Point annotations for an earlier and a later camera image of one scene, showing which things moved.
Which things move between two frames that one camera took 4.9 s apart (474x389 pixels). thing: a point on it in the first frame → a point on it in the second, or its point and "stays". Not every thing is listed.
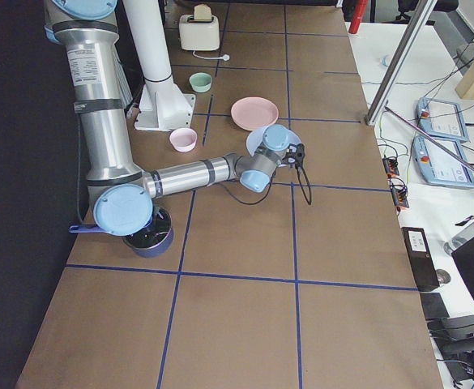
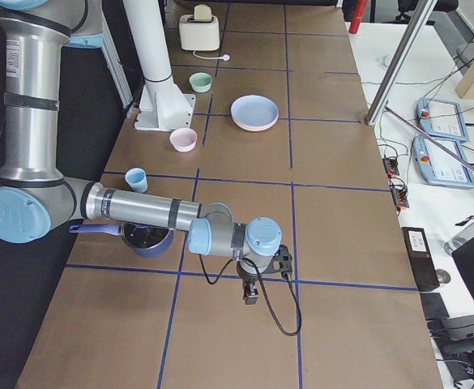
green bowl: [201, 82] stays
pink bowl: [183, 139] stays
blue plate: [255, 138] → [254, 112]
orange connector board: [391, 166] stays
